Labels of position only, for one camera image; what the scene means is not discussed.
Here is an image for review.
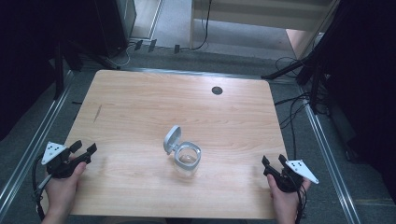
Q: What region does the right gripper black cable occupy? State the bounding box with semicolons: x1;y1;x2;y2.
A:
293;182;309;224

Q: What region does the tangle of black floor cables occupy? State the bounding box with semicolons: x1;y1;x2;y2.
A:
273;55;331;160

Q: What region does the metal floor rail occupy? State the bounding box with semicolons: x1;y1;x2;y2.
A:
0;70;76;216
302;101;362;224
122;66;302;84

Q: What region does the black hanging cable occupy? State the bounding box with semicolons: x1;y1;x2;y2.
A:
180;0;214;52

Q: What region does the black metal stand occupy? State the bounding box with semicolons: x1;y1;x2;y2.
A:
51;38;120;101
261;46;331;115

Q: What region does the white furniture frame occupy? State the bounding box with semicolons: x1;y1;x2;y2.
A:
189;0;341;52

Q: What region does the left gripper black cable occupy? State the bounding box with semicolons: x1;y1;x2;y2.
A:
31;153;52;222

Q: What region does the dark curtain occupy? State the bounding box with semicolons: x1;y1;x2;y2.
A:
0;0;101;143
317;0;396;206

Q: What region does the person's right hand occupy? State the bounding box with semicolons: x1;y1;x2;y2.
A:
266;174;312;224

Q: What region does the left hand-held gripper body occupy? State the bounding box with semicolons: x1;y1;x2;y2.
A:
40;141;92;179

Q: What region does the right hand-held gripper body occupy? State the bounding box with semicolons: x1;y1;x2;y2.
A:
262;159;319;194

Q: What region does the clear jar with grey lid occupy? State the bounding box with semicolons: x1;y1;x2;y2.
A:
163;124;203;175

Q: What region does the white floor cable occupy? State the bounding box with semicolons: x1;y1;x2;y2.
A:
106;43;138;70

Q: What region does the black computer tower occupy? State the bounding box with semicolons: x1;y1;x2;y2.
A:
92;0;138;59

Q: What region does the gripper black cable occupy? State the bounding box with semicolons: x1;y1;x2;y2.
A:
293;182;309;224
31;153;52;222

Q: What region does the person's left hand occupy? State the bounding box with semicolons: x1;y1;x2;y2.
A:
43;161;88;222

